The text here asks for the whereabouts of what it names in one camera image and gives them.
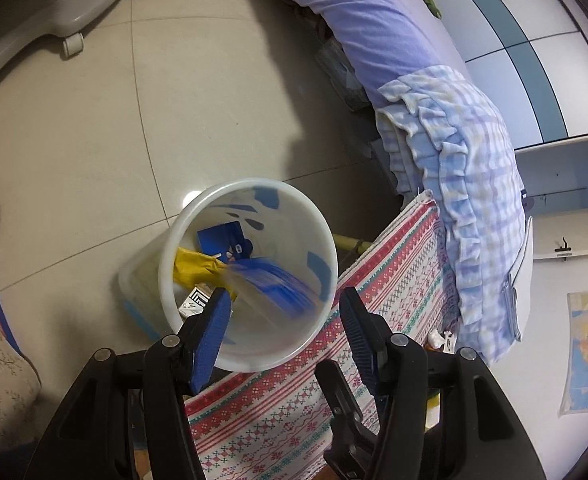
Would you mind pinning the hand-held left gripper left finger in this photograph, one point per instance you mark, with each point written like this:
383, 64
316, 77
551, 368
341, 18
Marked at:
209, 345

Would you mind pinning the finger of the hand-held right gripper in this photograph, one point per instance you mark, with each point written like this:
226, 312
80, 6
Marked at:
339, 400

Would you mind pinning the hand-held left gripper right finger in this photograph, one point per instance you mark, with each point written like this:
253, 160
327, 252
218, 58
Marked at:
358, 330

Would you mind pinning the white plastic bin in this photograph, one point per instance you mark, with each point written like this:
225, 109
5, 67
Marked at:
254, 337

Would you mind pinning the white orange print snack wrapper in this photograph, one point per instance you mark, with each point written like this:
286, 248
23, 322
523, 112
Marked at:
438, 342

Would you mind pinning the blue packet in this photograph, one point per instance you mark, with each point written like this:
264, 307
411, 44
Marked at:
279, 285

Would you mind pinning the white barcode carton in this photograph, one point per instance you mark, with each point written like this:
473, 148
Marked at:
194, 301

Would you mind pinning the red teal patterned bed sheet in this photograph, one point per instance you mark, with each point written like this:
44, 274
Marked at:
274, 410

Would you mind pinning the yellow wrapper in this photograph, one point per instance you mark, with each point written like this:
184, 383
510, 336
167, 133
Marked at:
194, 265

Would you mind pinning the yellow bar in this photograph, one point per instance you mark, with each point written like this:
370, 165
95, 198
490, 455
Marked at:
349, 243

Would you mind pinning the translucent plastic box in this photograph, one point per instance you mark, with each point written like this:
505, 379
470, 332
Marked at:
139, 280

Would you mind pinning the blue carton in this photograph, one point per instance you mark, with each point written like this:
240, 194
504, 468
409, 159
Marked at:
214, 237

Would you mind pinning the blue checked ruffled quilt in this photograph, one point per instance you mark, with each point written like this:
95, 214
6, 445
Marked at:
463, 185

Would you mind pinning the white shelf unit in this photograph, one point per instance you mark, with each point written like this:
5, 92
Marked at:
573, 235

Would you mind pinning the clear storage box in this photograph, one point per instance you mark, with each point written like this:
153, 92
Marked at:
339, 70

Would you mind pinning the purple bed cover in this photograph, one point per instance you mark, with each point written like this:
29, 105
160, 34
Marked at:
368, 20

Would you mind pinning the small green item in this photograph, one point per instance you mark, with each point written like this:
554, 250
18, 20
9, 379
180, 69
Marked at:
432, 4

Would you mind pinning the blue and white wardrobe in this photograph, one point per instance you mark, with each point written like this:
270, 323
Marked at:
548, 20

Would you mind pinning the grey wheeled chair base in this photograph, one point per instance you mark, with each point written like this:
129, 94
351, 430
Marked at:
49, 5

